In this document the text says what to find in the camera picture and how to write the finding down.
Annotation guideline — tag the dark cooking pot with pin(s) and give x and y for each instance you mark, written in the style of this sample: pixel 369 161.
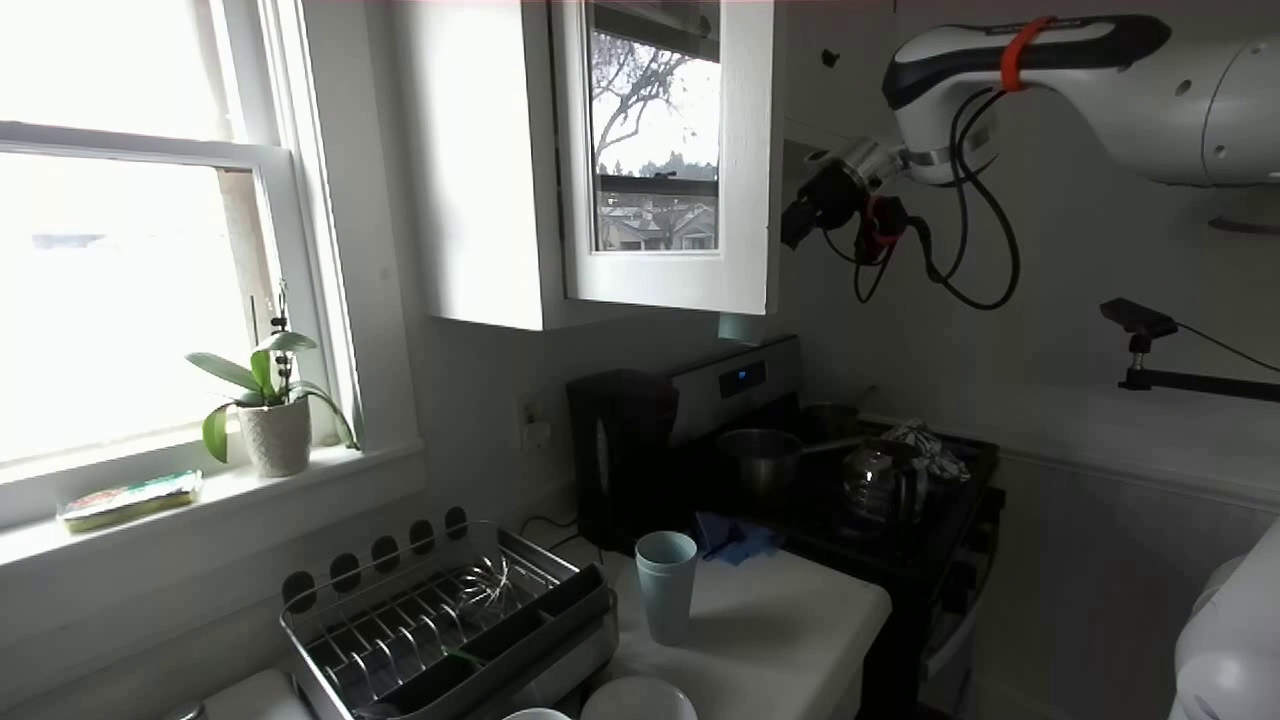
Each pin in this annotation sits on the dark cooking pot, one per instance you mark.
pixel 760 461

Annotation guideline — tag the metal dish rack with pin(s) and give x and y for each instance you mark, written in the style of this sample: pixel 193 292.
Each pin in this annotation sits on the metal dish rack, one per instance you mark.
pixel 459 631

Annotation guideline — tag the blue cloth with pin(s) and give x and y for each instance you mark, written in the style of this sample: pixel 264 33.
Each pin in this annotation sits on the blue cloth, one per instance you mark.
pixel 733 543

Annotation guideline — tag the black gas stove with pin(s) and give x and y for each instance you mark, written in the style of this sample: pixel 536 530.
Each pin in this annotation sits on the black gas stove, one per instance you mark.
pixel 932 571

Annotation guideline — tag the window frame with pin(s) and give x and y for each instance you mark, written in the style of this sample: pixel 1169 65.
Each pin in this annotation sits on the window frame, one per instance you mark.
pixel 188 218

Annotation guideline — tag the light blue cup on counter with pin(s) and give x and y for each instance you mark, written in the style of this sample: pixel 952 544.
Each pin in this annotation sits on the light blue cup on counter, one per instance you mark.
pixel 665 575

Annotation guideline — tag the green sponge on sill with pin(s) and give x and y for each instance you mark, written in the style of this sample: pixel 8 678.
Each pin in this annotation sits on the green sponge on sill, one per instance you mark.
pixel 130 501

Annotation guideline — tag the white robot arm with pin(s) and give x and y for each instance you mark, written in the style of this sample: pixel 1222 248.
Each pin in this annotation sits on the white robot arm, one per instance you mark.
pixel 1167 109

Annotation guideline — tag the white wall cabinet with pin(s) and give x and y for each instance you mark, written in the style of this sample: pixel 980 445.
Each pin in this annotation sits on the white wall cabinet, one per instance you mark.
pixel 478 90

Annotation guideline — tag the black electric kettle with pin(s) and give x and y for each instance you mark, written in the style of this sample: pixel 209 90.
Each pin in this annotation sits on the black electric kettle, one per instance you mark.
pixel 620 434

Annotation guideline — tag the white wall outlet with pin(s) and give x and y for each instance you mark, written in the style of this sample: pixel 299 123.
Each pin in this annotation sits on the white wall outlet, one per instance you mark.
pixel 535 426

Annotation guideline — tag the white glass cabinet door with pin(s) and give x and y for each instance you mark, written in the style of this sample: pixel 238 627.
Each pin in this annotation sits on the white glass cabinet door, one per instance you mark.
pixel 669 151

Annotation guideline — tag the potted orchid plant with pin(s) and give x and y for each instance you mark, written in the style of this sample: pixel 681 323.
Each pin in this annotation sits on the potted orchid plant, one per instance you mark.
pixel 268 401

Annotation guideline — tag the white bowl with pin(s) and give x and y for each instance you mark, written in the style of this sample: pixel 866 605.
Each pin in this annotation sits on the white bowl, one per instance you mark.
pixel 639 697

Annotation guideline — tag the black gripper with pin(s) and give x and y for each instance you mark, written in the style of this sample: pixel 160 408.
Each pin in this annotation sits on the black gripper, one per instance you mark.
pixel 833 196

